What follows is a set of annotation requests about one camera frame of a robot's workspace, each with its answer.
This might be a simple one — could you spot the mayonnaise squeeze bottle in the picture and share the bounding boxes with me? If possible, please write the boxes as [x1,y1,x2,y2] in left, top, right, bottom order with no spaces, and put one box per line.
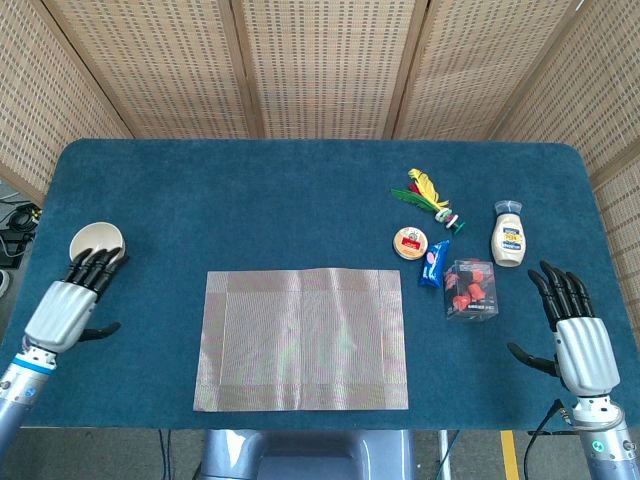
[490,200,529,268]

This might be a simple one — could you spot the colourful feather shuttlecock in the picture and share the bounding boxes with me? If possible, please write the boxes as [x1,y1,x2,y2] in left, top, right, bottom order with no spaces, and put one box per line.
[390,168,467,235]

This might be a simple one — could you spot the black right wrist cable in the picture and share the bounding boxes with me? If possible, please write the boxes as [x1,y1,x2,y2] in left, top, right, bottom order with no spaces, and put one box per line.
[522,398,576,480]

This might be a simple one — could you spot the beige woven placemat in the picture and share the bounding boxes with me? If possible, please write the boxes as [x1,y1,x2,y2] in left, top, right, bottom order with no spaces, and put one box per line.
[192,268,410,413]

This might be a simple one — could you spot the floor cable bundle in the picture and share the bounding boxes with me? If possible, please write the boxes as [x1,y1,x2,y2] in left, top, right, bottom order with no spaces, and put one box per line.
[0,194,44,269]

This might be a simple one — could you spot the round yellow tin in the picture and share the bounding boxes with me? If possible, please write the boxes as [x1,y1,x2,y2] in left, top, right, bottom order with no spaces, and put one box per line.
[392,226,430,262]

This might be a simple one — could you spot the metal table leg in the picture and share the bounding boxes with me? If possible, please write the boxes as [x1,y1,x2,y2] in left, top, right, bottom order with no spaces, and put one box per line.
[438,429,452,480]

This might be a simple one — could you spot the woven wooden folding screen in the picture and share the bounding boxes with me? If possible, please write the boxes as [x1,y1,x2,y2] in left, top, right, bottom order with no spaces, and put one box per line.
[0,0,640,331]

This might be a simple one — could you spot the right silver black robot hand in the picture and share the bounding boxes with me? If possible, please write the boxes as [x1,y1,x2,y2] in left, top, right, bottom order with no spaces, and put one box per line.
[507,259,623,399]

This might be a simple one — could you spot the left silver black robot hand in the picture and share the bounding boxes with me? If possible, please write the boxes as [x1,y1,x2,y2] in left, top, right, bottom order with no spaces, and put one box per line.
[23,246,130,354]

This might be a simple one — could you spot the white bowl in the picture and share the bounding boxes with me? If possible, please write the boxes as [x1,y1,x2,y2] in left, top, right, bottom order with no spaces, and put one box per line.
[69,221,126,266]

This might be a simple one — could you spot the blue cookie packet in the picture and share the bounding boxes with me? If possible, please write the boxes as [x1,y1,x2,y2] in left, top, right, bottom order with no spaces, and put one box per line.
[417,239,451,290]

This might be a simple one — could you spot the grey robot torso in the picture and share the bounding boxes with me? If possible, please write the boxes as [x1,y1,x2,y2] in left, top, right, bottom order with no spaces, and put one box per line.
[192,429,416,480]

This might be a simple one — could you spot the blue table cloth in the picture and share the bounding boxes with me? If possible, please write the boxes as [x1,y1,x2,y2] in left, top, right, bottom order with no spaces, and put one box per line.
[0,138,634,432]

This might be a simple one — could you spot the clear box with red toys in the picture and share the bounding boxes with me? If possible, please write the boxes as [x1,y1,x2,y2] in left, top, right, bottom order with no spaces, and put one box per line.
[443,258,500,321]

